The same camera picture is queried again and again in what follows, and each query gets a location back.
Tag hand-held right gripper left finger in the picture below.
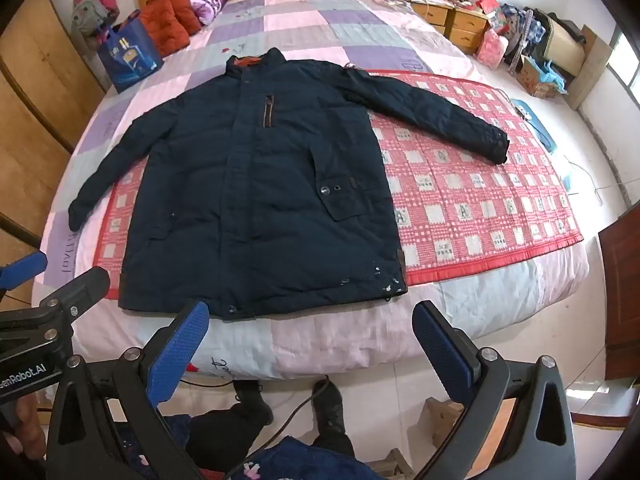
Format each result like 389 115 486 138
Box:
46 300 211 480

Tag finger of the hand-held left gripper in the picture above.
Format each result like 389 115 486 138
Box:
0 251 48 293
0 266 111 361

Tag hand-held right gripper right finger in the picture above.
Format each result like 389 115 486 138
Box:
411 300 578 480

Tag dark navy jacket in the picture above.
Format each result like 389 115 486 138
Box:
67 47 511 322

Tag plaid clothes pile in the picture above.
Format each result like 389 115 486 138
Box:
492 2 551 61

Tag person's left hand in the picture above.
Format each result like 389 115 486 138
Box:
12 394 48 462

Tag wooden stool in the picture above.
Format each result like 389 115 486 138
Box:
372 397 466 480

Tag person's black trousers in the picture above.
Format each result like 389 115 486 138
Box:
187 405 356 466

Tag person's right black shoe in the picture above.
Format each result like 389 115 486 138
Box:
311 375 346 436

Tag wooden wardrobe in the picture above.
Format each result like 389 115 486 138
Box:
0 0 108 306

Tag red checked mat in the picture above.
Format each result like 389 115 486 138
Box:
92 69 585 288

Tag blue fleece robe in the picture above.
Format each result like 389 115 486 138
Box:
120 412 381 480

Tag dark red wooden door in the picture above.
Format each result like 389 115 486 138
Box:
597 205 640 361

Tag blue shopping bag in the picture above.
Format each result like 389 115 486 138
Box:
96 10 165 93

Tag grey-green bag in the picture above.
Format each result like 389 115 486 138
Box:
70 0 108 38

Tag orange puffer jacket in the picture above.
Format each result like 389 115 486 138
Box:
140 0 203 58

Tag cardboard box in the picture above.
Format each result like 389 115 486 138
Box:
515 55 558 98

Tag blue plastic bag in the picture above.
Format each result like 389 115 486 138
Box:
532 57 568 93

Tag pink plush item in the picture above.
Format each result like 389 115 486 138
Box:
475 27 511 68

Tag purple floral pillow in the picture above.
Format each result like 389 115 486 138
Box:
186 0 230 28

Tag wooden nightstand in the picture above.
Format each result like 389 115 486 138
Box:
445 5 493 56
410 0 456 36

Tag tan suitcase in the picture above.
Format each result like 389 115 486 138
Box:
540 10 613 111

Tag pastel patchwork quilt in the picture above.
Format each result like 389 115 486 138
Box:
30 0 591 381

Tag window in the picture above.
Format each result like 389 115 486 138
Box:
607 25 640 86

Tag black floor cable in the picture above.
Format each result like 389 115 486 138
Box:
180 379 333 476

